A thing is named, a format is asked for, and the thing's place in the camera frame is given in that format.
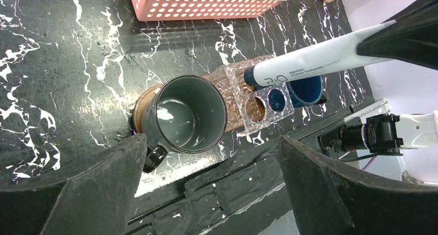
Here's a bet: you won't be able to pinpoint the black capped toothpaste tube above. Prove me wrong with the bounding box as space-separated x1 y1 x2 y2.
244 20 396 87

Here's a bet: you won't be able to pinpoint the dark blue mug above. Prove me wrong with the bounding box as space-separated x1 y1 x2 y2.
268 76 327 112

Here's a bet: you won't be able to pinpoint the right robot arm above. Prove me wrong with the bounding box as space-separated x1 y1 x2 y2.
318 0 437 157

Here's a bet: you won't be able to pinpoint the grey green mug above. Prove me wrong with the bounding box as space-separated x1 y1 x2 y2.
142 75 227 173

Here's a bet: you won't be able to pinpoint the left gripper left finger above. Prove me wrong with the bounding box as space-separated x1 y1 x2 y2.
1 134 147 234

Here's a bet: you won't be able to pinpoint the brown wooden oval tray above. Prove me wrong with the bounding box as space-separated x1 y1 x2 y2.
132 74 265 133

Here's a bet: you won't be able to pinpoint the clear packaged toothbrushes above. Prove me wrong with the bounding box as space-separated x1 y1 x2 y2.
204 54 294 136

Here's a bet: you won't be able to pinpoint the pink plastic basket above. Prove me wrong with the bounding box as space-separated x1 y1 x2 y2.
131 0 287 22

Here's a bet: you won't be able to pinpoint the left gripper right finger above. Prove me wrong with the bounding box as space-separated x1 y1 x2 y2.
278 136 437 234

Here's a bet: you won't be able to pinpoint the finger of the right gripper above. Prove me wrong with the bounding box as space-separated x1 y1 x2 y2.
356 0 437 70

